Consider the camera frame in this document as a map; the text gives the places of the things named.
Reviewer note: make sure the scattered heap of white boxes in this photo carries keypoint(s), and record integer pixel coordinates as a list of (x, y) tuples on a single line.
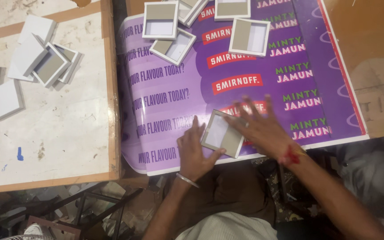
[(35, 60)]

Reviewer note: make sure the purple printed poster sheet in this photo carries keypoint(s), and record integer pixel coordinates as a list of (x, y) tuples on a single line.
[(232, 80)]

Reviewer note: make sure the heap of cardboard scraps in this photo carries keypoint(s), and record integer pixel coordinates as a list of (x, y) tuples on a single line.
[(38, 206)]

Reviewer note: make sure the silver metal bangle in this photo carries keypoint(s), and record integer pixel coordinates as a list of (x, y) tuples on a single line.
[(187, 180)]

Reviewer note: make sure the grey cloth bundle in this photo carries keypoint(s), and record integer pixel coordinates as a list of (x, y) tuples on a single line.
[(372, 170)]

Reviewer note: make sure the person's left hand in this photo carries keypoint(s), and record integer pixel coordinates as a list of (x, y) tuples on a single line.
[(192, 156)]

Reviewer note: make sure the white fan grille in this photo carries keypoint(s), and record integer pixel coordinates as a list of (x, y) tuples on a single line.
[(28, 235)]

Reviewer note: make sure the black metal frame stool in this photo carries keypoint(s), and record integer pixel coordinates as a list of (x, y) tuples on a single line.
[(112, 210)]

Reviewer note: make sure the red wrist thread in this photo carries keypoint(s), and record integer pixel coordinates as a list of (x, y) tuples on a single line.
[(292, 155)]

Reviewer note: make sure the grey white cardboard tray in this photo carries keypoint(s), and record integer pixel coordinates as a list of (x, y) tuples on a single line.
[(232, 9), (173, 48), (192, 10), (160, 20), (220, 133), (249, 37)]

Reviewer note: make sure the person's striped shirt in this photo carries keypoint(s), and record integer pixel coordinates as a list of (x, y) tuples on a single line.
[(228, 228)]

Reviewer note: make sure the person's right hand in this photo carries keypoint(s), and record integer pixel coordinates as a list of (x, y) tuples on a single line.
[(265, 133)]

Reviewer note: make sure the person's brown trousers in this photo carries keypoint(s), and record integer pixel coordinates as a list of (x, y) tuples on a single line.
[(232, 190)]

